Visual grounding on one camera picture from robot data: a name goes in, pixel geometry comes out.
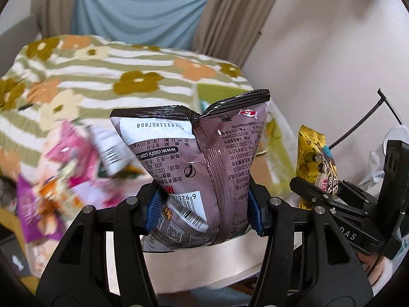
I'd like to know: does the yellow snack packet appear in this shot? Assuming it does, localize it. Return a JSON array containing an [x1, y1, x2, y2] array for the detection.
[[294, 125, 337, 212]]

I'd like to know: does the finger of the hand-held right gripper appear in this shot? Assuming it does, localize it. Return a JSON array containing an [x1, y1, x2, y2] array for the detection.
[[335, 179, 381, 208], [289, 177, 371, 221]]

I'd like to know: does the blue curtain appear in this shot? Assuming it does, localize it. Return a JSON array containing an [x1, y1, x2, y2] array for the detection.
[[72, 0, 211, 50]]

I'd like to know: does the person's right forearm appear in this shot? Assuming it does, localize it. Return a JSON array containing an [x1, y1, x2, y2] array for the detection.
[[359, 249, 398, 291]]

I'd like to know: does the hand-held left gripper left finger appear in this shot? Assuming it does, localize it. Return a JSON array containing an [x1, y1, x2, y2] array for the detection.
[[35, 182, 167, 307]]

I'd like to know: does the purple snack packet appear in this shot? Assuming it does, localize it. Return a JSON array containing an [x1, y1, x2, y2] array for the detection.
[[16, 174, 64, 244]]

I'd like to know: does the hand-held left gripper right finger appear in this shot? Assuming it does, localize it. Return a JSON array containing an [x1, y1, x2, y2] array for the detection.
[[246, 176, 374, 307]]

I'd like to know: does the brown snack bag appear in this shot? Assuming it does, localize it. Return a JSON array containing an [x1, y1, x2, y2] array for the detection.
[[109, 89, 271, 249]]

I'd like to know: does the floral striped blanket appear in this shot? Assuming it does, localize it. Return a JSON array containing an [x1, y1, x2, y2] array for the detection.
[[0, 34, 253, 183]]

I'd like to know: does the black cable tie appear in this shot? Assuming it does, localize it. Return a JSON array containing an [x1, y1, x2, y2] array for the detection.
[[329, 90, 404, 149]]

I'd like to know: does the magenta flowered snack packet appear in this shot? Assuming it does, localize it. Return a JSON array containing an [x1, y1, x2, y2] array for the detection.
[[48, 120, 106, 205]]

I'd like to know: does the white and green snack packet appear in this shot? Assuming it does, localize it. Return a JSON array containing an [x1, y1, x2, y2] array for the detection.
[[89, 125, 144, 180]]

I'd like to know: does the beige curtain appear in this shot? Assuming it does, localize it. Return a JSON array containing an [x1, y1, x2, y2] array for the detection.
[[30, 0, 84, 39], [192, 0, 290, 68]]

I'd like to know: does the clear plastic bag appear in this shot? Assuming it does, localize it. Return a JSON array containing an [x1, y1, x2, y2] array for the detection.
[[358, 125, 403, 189]]

